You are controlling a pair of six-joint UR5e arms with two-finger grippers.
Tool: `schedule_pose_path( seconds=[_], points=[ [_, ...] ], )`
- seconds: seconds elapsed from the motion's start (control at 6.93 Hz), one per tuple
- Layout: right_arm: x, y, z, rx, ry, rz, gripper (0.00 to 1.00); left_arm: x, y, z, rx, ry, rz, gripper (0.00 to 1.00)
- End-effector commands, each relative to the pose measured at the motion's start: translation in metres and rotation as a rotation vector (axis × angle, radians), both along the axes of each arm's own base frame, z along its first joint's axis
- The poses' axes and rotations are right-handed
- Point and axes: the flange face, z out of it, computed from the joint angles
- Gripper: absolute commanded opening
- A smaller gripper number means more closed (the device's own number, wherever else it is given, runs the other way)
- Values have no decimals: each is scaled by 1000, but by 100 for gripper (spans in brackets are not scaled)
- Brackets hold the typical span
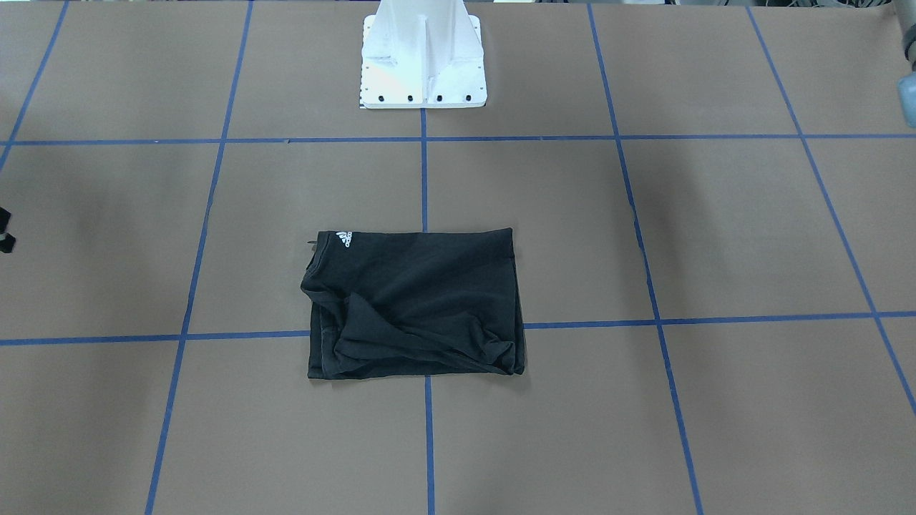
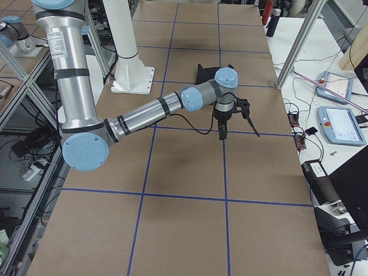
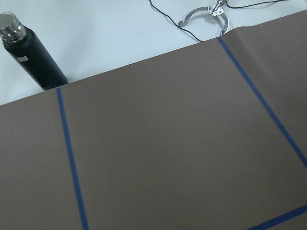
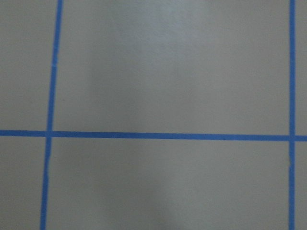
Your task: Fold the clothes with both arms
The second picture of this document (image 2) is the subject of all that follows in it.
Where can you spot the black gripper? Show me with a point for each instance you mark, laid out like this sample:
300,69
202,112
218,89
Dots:
222,117

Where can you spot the black printed t-shirt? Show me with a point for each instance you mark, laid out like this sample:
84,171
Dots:
205,73

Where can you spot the neighbour grey robot arm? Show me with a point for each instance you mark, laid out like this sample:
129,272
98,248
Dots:
15,36

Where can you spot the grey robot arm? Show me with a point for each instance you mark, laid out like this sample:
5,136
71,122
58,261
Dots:
87,138

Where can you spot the black orange usb hub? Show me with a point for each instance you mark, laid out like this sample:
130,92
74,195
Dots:
299,141

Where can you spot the near blue teach pendant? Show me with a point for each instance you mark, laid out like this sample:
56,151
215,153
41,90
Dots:
340,126

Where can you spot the blue teach pendant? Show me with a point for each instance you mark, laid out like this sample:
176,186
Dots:
340,126
339,84

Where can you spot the black water bottle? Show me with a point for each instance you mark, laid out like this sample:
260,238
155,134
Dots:
274,20

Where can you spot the black box device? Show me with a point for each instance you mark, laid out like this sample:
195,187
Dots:
320,187

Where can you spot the far blue teach pendant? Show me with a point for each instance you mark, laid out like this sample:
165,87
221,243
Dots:
339,84

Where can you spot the red water bottle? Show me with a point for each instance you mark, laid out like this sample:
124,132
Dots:
267,11

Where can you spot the blue centre tape line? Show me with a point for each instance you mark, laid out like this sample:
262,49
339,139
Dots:
142,194

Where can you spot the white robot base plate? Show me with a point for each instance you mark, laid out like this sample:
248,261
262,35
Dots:
131,75

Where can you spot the aluminium profile post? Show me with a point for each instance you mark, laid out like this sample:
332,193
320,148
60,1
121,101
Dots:
306,27

